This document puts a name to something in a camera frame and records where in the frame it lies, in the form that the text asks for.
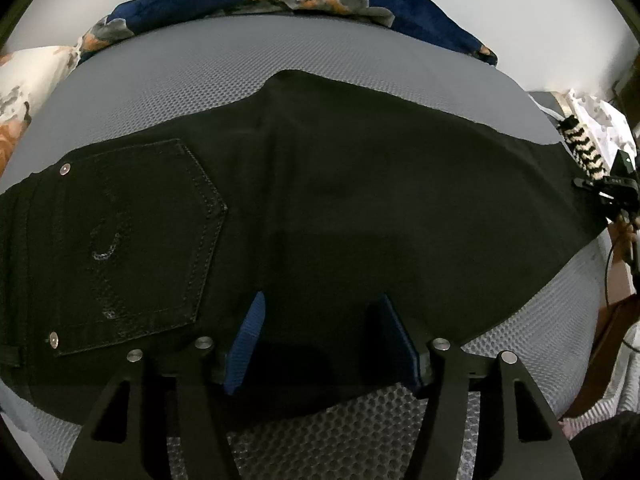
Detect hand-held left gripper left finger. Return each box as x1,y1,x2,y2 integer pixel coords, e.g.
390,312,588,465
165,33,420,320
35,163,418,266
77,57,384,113
61,290,266,480

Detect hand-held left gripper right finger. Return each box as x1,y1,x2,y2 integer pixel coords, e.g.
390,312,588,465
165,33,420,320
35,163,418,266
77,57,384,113
367,293,583,480

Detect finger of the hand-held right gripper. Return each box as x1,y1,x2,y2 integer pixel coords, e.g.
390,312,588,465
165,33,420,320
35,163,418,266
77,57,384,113
572,176,613,202

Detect black pants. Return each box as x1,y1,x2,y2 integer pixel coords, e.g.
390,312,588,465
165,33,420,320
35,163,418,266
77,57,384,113
0,70,608,423

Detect person's right hand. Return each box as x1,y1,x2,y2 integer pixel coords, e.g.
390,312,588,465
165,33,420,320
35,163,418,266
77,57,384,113
617,212,640,263

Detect black and white striped bag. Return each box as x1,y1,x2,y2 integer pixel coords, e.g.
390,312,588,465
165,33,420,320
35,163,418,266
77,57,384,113
557,116,608,178

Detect white patterned cloth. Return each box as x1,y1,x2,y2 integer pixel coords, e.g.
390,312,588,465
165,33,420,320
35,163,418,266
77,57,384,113
565,87,636,171

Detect pink striped cloth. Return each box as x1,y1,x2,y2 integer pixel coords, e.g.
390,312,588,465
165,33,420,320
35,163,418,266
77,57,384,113
559,390,640,436

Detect white floral pillow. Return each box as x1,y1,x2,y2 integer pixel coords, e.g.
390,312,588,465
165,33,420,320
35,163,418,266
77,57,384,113
0,45,83,181

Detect navy floral blanket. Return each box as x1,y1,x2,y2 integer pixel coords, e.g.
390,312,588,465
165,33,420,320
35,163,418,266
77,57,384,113
77,0,498,67

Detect black cable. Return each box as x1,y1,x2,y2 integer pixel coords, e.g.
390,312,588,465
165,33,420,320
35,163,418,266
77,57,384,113
602,237,640,353

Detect brown wooden bed frame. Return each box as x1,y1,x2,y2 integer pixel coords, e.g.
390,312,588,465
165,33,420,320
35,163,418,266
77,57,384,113
575,297,640,418

